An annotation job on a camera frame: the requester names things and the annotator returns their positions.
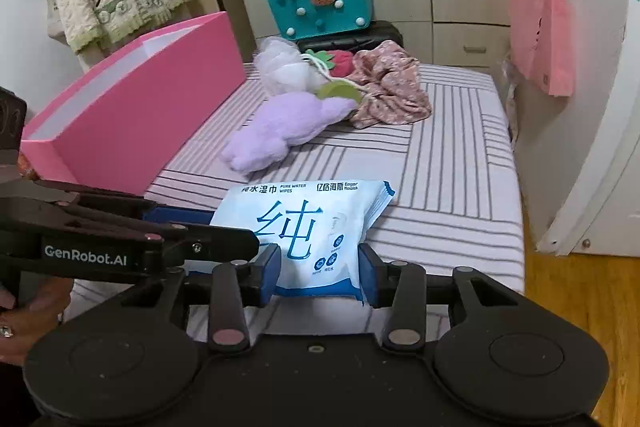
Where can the black suitcase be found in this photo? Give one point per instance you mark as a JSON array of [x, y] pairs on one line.
[[350, 38]]

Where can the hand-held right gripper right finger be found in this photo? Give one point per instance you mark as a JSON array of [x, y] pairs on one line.
[[367, 277]]

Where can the pink cardboard box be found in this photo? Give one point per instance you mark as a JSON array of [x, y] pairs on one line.
[[140, 107]]

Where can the green soft pad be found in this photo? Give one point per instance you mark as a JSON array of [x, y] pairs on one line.
[[342, 91]]

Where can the pink floral cloth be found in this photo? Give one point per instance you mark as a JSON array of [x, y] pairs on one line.
[[390, 82]]

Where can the pink shopping bag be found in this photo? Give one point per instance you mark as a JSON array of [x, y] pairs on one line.
[[542, 42]]

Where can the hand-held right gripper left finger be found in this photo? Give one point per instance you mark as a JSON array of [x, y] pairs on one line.
[[270, 274]]

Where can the person's left hand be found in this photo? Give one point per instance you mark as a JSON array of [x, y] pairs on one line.
[[35, 317]]

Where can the red felt strawberry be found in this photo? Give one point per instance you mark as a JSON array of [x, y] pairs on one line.
[[340, 62]]

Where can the blue white wet wipes pack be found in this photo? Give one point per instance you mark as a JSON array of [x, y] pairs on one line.
[[320, 227]]

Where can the striped tablecloth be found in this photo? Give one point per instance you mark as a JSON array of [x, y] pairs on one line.
[[450, 157]]

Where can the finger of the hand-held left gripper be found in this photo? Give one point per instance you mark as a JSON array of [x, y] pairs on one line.
[[220, 244], [175, 215]]

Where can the white mesh bath sponge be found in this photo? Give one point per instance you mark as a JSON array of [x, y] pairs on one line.
[[287, 67]]

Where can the clear plastic bag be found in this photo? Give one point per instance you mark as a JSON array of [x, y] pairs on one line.
[[512, 107]]

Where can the purple plush toy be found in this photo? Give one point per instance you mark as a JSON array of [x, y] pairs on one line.
[[280, 127]]

